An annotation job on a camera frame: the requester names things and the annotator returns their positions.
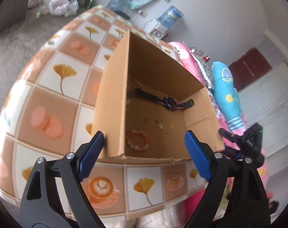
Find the purple pink smartwatch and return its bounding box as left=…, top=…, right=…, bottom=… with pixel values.
left=135, top=88, right=194, bottom=111

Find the pink orange bead bracelet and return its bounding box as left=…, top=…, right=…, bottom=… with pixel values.
left=125, top=129, right=151, bottom=151

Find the brown cardboard box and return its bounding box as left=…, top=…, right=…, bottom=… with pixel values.
left=92, top=32, right=224, bottom=164

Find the blue cartoon pillow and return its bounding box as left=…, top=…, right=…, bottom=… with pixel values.
left=211, top=61, right=245, bottom=134

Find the pink floral quilt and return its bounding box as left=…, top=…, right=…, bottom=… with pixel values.
left=169, top=41, right=269, bottom=223

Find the dark red door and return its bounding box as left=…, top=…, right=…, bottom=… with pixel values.
left=228, top=47, right=272, bottom=91

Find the patterned grey pillow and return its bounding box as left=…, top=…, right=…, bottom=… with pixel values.
left=191, top=53, right=215, bottom=92

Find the ginkgo pattern tablecloth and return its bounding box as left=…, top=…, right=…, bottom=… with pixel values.
left=0, top=5, right=206, bottom=222

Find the white water dispenser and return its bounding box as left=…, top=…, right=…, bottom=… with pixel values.
left=148, top=19, right=168, bottom=39

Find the blue water bottle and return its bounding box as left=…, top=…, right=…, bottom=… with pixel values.
left=156, top=6, right=184, bottom=29

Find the grey cabinet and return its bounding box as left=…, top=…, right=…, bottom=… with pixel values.
left=0, top=0, right=29, bottom=33

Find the white plastic bag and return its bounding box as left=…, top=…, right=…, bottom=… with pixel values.
left=48, top=0, right=79, bottom=17

